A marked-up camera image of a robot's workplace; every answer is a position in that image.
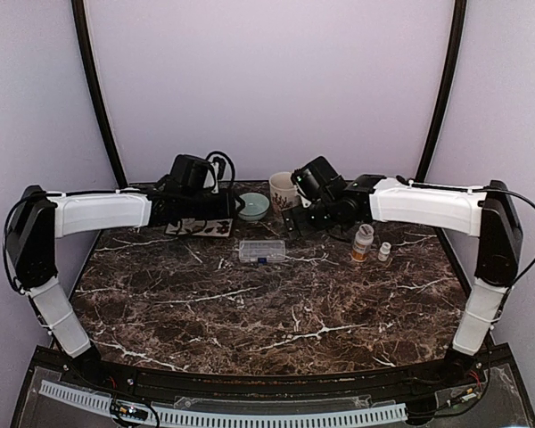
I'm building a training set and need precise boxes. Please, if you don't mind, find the black front rail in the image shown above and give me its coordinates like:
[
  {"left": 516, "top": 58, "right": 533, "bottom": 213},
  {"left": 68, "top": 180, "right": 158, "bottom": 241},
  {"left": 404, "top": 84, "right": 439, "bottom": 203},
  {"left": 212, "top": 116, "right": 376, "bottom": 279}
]
[{"left": 30, "top": 345, "right": 513, "bottom": 402}]

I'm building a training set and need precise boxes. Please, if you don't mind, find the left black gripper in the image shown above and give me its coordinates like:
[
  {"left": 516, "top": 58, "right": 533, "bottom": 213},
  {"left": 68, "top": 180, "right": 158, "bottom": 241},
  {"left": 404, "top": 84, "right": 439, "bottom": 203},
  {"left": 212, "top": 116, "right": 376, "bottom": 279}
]
[{"left": 183, "top": 188, "right": 244, "bottom": 220}]

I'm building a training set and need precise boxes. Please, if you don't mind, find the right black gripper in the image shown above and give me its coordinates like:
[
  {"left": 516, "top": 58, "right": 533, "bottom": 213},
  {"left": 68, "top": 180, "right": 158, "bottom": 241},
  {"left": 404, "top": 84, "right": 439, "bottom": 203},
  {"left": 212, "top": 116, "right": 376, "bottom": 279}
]
[{"left": 283, "top": 198, "right": 339, "bottom": 240}]

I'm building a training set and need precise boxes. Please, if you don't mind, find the white slotted cable duct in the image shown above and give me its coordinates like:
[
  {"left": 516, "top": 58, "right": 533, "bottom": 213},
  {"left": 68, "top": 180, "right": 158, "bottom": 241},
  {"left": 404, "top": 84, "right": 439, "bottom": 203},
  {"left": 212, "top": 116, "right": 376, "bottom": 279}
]
[{"left": 38, "top": 380, "right": 407, "bottom": 427}]

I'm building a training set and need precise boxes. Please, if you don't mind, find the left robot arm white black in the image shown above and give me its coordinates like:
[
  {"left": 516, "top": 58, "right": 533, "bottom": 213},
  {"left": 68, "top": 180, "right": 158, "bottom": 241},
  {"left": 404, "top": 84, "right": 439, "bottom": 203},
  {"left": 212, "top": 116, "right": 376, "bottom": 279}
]
[{"left": 2, "top": 151, "right": 236, "bottom": 389}]

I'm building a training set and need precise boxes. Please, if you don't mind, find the clear plastic pill organizer box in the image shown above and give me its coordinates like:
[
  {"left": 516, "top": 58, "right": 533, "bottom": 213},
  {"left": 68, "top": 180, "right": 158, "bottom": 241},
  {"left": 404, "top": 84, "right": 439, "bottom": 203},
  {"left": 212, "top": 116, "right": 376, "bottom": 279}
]
[{"left": 238, "top": 240, "right": 286, "bottom": 263}]

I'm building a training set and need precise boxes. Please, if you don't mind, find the black frame post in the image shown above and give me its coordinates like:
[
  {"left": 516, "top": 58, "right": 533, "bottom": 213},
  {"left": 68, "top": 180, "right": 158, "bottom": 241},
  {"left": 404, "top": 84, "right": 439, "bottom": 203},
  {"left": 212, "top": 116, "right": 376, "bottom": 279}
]
[
  {"left": 70, "top": 0, "right": 128, "bottom": 188},
  {"left": 416, "top": 0, "right": 468, "bottom": 182}
]

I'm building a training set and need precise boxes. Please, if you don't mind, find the right teal ceramic bowl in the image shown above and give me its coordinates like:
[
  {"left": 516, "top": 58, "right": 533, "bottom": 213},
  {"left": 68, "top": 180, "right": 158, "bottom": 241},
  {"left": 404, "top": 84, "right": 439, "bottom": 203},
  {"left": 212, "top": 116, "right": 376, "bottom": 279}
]
[{"left": 238, "top": 193, "right": 270, "bottom": 222}]

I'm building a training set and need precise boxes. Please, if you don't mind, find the cream mug with coral pattern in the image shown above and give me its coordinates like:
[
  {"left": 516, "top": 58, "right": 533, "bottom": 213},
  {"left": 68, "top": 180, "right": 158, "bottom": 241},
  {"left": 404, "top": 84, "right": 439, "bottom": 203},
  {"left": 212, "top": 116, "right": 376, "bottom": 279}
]
[{"left": 268, "top": 171, "right": 300, "bottom": 213}]

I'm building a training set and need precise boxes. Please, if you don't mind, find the square floral ceramic plate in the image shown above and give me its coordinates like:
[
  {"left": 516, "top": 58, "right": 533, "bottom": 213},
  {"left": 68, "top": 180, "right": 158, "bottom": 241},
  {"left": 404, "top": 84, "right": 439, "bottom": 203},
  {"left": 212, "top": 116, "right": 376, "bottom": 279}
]
[{"left": 165, "top": 218, "right": 233, "bottom": 237}]

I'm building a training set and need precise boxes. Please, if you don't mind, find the left black frame post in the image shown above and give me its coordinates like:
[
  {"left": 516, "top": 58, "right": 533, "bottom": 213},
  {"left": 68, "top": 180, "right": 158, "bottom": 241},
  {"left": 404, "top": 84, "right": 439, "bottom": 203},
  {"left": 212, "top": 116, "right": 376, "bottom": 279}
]
[{"left": 70, "top": 0, "right": 128, "bottom": 188}]

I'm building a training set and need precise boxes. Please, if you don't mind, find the right black frame post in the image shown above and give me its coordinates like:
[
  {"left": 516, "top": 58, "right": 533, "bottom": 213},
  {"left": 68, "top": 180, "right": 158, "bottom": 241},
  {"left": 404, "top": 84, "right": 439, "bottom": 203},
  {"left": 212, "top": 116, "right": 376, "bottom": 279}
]
[{"left": 416, "top": 0, "right": 468, "bottom": 182}]

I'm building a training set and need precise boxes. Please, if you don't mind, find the large orange label pill bottle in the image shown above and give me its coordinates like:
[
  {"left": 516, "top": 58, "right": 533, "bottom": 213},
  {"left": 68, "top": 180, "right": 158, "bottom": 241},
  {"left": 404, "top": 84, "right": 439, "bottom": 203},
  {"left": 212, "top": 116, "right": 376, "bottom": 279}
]
[{"left": 351, "top": 224, "right": 375, "bottom": 262}]

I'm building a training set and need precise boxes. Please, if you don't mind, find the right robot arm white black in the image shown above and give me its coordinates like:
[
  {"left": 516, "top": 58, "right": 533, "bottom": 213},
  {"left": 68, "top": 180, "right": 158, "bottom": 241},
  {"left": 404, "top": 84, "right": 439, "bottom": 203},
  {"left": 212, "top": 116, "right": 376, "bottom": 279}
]
[{"left": 282, "top": 156, "right": 526, "bottom": 387}]

